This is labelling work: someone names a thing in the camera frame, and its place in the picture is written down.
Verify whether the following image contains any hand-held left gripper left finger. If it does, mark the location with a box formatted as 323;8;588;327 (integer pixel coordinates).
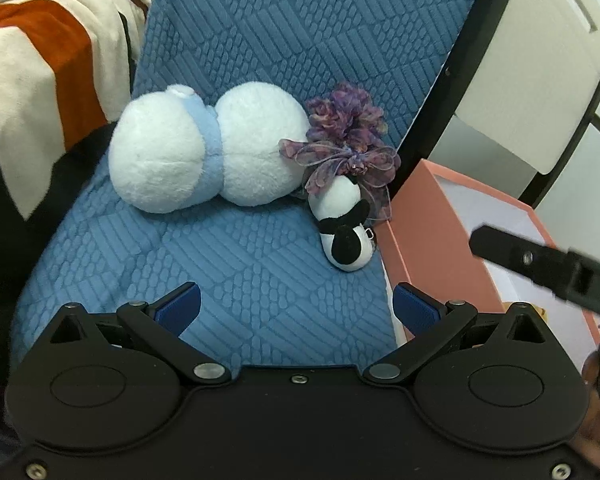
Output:
40;282;233;386

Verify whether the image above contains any pink storage box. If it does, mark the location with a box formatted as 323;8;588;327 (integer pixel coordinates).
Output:
375;158;600;361

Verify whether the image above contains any orange white striped blanket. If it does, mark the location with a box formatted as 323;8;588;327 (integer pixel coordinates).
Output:
0;0;161;221

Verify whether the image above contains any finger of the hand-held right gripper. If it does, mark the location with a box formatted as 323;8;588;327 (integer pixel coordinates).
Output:
469;225;572;303

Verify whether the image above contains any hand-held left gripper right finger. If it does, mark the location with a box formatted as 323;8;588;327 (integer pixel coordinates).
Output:
362;282;556;386

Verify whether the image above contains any grey folding chair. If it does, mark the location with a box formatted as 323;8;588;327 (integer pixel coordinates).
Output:
397;0;600;209

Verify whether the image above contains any small panda plush toy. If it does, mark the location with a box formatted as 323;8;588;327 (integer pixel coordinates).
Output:
307;175;377;273

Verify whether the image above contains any blue quilted cover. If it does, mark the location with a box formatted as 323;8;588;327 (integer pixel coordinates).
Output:
10;0;493;376

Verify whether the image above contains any dark cloth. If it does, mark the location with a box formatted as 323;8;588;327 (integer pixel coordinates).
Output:
0;122;118;391

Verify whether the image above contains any white and blue plush toy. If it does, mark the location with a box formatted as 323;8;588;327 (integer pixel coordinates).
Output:
107;81;312;215

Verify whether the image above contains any person's right hand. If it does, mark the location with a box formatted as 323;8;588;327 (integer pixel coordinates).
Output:
572;350;600;472

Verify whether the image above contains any purple fabric flower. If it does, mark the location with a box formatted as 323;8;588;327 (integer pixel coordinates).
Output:
278;81;402;221

